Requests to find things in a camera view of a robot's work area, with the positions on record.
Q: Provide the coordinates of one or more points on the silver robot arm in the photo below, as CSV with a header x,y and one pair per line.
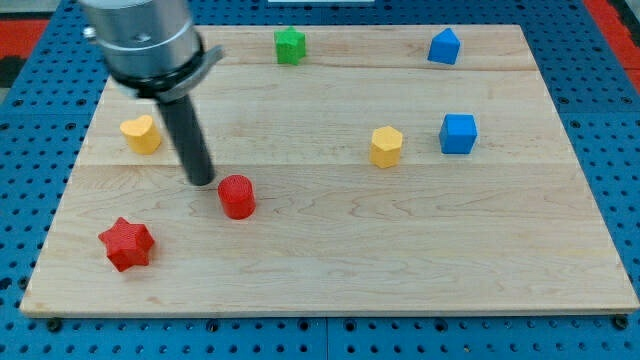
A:
x,y
151,47

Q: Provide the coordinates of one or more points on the yellow hexagon block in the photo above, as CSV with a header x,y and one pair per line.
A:
x,y
385,148

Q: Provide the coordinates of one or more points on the wooden board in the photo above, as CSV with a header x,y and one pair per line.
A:
x,y
510,229

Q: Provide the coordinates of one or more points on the red cylinder block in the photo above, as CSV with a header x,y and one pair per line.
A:
x,y
237,196

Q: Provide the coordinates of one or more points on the green star block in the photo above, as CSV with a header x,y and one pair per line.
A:
x,y
290,46

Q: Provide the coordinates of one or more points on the blue cube block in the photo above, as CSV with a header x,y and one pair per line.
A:
x,y
458,134

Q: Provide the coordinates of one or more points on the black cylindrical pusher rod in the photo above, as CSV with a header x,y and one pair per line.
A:
x,y
182,124

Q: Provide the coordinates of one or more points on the blue pentagon block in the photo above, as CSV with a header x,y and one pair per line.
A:
x,y
444,47

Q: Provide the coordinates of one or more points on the yellow heart block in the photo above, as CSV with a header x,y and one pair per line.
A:
x,y
141,135

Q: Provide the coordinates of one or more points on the red star block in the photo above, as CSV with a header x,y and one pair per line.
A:
x,y
127,244

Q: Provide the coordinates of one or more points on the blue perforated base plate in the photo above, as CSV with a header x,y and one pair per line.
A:
x,y
52,98

